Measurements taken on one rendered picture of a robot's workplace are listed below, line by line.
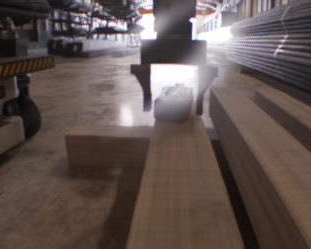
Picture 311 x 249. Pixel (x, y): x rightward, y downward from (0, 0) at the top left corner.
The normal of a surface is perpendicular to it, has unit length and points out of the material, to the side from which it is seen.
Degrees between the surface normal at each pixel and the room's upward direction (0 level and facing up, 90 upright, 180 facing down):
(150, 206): 0
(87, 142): 90
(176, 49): 90
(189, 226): 0
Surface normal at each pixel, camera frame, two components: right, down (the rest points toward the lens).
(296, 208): 0.00, -0.95
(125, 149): -0.07, 0.32
